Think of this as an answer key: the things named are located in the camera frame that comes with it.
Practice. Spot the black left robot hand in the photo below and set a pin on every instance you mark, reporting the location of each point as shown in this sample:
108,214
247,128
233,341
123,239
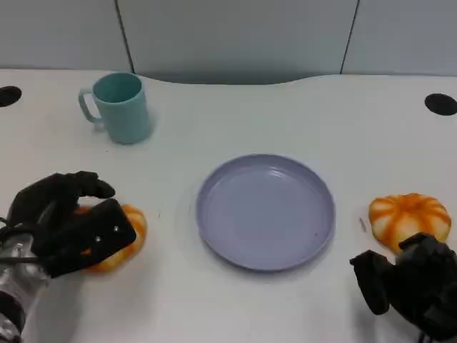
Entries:
57,228

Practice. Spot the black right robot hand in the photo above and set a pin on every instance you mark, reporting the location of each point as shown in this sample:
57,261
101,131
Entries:
425,282

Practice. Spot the orange white toy bread roll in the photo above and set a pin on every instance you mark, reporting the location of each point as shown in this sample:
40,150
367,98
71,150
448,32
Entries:
137,223
407,214

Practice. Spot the pale green mug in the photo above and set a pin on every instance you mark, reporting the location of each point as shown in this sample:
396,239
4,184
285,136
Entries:
126,118

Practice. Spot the lilac plate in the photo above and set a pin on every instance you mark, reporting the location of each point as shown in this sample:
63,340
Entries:
266,214

